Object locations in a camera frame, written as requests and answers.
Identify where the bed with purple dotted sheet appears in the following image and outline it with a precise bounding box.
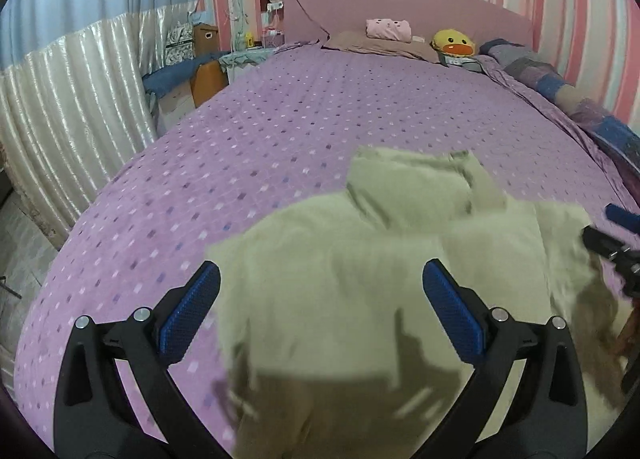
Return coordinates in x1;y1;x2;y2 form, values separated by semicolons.
12;44;640;459

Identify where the pink headboard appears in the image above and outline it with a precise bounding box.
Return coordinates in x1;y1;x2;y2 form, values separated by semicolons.
284;0;535;50

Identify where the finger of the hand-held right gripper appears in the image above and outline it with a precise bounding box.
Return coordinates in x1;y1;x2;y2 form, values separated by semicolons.
605;204;640;236
582;225;640;266

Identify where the brown pillow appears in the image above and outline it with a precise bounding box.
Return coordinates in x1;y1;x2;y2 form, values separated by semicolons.
320;30;443;62

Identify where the beige padded jacket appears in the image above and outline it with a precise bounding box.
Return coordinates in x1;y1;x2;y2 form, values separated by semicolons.
205;146;633;459

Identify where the white pleated curtain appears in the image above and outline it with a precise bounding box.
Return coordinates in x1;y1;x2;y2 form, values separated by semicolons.
0;1;201;240

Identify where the nightstand with light cloth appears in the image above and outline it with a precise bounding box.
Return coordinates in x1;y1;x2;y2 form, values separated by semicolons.
220;46;283;72

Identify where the grey patterned cushion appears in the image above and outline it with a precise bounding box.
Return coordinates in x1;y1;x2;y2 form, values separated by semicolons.
440;54;483;70

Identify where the blue cloth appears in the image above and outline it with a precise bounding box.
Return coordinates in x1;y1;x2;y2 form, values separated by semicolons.
142;53;228;94

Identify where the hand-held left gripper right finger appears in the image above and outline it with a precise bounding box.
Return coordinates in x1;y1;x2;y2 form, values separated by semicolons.
422;259;588;459

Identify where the patchwork quilt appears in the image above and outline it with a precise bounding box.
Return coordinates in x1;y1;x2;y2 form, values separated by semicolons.
477;39;640;174

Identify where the black and white patterned cloth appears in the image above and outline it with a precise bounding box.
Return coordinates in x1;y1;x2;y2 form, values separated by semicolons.
164;21;195;62

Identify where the brown cardboard box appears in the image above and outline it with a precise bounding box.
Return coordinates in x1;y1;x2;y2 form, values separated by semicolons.
192;24;220;57

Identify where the yellow duck plush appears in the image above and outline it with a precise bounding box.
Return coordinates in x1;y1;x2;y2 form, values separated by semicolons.
431;29;476;57

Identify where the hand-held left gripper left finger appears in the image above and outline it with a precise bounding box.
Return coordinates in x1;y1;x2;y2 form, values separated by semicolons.
52;260;223;459

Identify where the pink rolled pillow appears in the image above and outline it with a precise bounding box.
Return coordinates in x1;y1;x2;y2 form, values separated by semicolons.
365;19;413;44

